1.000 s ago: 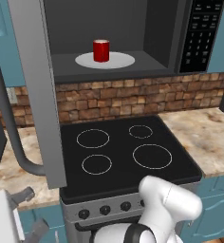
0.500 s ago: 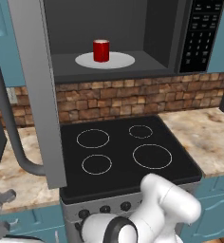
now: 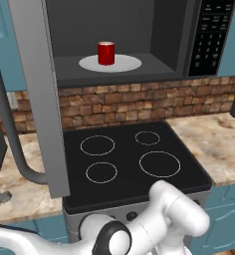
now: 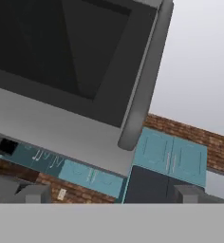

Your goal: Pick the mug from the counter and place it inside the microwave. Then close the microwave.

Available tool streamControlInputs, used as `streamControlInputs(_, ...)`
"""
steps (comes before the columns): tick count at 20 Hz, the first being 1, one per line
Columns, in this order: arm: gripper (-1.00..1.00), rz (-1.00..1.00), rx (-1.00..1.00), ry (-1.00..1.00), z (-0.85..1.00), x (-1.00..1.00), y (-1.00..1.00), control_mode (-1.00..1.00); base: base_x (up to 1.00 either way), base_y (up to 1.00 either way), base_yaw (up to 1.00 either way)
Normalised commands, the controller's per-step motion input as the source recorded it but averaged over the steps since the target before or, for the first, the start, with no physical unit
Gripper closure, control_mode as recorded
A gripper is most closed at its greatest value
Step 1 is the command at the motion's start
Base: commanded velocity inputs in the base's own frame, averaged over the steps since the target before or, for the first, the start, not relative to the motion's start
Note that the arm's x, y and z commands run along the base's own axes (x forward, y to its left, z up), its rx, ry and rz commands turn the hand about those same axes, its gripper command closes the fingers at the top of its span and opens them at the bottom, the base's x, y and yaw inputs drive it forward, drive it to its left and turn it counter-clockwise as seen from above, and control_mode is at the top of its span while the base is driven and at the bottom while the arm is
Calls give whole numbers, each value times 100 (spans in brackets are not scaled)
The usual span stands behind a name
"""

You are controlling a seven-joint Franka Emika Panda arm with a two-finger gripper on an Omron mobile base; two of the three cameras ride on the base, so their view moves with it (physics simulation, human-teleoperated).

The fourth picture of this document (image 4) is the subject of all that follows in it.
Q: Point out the white wall socket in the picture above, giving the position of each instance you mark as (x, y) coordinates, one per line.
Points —
(62, 193)

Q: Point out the teal wall cupboard run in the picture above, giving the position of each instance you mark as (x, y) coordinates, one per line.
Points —
(85, 177)

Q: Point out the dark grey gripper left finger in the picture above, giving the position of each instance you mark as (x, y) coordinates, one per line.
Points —
(34, 193)

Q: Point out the black and grey appliance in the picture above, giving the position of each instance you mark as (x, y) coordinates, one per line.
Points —
(4, 146)

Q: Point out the teal cupboards above fridge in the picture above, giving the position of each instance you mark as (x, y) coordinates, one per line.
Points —
(175, 156)

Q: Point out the grey microwave door, dark window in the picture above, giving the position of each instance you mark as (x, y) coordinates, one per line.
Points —
(69, 126)

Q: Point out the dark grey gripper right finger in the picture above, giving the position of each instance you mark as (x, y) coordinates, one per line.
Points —
(190, 194)

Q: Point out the dark grey fridge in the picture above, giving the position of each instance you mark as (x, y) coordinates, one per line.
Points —
(148, 186)

